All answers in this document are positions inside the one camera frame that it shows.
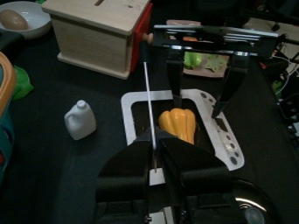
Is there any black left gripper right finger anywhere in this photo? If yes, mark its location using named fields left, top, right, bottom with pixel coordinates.
left=155, top=128, right=253, bottom=224

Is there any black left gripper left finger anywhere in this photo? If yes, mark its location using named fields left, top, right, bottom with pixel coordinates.
left=93, top=127, right=155, bottom=224

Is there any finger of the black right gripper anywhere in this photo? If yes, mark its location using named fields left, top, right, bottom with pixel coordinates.
left=166, top=53, right=185, bottom=109
left=210, top=53, right=249, bottom=120

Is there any pink plate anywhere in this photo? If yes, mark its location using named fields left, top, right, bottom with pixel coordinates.
left=166, top=19, right=232, bottom=79

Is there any light green toy lettuce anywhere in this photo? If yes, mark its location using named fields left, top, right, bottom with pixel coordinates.
left=182, top=51, right=205, bottom=71

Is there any yellow toy bell pepper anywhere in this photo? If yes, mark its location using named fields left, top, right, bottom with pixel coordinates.
left=157, top=108, right=198, bottom=145

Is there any black pan with shiny rim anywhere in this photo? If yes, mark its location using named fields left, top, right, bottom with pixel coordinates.
left=229, top=178, right=282, bottom=224

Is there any black office chair base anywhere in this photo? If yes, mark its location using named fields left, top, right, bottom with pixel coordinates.
left=249, top=0, right=299, bottom=33

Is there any small white toy jug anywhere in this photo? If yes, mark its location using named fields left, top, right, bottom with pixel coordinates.
left=63, top=100, right=99, bottom=141

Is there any wooden box with red drawer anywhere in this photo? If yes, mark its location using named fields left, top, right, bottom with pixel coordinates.
left=42, top=0, right=155, bottom=81

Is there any green plastic toy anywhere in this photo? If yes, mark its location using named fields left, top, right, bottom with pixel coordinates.
left=11, top=65, right=35, bottom=102

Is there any white bowl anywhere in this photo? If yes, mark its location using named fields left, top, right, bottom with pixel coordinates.
left=0, top=0, right=53, bottom=40

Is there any teal pot with orange rim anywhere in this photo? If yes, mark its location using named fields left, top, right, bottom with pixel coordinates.
left=0, top=52, right=18, bottom=182

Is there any brown egg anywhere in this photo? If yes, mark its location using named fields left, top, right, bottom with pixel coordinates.
left=0, top=9, right=30, bottom=32

